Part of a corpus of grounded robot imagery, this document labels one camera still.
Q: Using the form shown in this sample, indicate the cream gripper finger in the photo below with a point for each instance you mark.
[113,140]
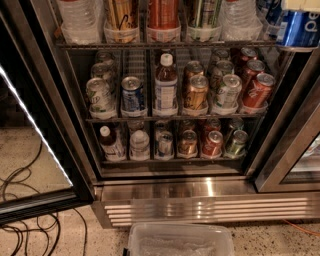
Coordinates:
[301,5]

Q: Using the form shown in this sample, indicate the blue pepsi can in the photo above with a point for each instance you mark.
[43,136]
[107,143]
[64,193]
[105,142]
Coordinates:
[299,29]

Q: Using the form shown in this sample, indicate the red can second row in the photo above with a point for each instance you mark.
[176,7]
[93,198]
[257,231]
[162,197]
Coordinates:
[252,68]

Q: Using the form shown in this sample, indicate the green striped can top shelf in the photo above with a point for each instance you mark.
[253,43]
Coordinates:
[202,20]

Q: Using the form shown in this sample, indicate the red can front middle shelf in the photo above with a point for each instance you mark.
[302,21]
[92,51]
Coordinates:
[254,98]

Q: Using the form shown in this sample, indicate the red can shelf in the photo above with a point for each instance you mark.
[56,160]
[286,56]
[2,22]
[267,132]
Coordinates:
[254,98]
[212,147]

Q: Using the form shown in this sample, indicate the gold can second row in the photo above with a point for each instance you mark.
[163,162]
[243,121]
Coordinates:
[192,68]

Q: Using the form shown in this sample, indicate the orange can top shelf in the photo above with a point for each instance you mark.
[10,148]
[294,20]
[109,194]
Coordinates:
[163,20]

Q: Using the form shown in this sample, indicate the gold can front middle shelf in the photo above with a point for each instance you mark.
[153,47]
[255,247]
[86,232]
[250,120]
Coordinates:
[195,96]

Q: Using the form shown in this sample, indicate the gold can shelf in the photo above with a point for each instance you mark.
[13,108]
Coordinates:
[187,144]
[195,96]
[122,21]

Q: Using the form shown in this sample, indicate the green can bottom shelf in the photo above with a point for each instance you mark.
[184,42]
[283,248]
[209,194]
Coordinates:
[235,146]

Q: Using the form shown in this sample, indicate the right glass fridge door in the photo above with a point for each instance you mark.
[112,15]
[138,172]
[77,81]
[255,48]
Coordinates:
[287,170]

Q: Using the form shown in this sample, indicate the red can bottom shelf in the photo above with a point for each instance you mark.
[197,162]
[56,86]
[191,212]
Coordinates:
[212,147]

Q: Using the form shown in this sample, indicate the gold can top shelf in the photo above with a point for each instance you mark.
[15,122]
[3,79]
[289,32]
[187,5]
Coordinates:
[122,21]

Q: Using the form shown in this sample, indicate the gold can bottom shelf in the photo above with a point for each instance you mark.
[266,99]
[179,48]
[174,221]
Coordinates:
[187,144]

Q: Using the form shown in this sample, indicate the blue silver can middle shelf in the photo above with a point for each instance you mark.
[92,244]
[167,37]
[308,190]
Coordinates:
[133,103]

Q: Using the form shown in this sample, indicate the silver slim can bottom shelf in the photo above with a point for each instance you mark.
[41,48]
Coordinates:
[164,145]

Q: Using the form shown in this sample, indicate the small water bottle bottom shelf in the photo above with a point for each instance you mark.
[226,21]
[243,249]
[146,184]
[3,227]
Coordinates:
[139,146]

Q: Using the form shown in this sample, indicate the small tea bottle bottom shelf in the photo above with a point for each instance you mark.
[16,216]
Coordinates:
[111,144]

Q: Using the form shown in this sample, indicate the open glass fridge door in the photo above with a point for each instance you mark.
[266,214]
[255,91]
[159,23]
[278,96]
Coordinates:
[42,170]

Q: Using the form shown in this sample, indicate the clear water bottle top right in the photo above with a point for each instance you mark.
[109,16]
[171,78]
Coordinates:
[239,20]

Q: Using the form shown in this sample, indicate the clear water bottle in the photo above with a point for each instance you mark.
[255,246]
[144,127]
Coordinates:
[81,21]
[239,20]

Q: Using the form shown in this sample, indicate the tea bottle white cap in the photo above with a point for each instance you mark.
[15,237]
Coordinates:
[165,87]

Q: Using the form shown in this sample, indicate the clear water bottle top left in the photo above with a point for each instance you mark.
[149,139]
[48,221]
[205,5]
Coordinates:
[81,21]

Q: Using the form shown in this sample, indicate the clear plastic bin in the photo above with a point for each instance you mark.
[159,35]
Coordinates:
[177,239]

